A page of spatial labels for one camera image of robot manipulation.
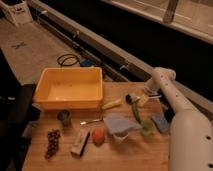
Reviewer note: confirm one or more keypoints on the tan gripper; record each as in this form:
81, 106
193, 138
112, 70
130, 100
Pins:
143, 99

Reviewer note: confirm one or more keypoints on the white handled dish brush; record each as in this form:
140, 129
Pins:
130, 98

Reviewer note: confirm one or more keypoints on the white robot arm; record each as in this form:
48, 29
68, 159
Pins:
191, 132

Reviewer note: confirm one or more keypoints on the blue sponge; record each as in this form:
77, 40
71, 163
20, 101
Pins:
161, 123

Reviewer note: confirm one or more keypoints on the blue cloth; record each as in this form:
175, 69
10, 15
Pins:
117, 124

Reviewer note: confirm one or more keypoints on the orange fruit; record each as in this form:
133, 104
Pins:
98, 136

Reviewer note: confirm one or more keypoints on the yellow plastic tub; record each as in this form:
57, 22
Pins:
70, 88

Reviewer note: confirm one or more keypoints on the blue object on floor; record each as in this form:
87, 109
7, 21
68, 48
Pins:
87, 63

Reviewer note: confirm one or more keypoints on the white black eraser block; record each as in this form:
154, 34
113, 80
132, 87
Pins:
80, 142

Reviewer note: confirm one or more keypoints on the small metal cup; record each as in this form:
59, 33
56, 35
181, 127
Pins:
64, 117

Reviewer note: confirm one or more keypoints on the bunch of purple grapes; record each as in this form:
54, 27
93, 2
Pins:
53, 143

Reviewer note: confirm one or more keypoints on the black chair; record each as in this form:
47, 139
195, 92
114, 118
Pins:
15, 111

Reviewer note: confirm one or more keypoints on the white storage box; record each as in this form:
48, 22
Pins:
17, 14

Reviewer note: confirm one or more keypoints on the yellow handled knife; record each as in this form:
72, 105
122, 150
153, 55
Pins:
103, 108

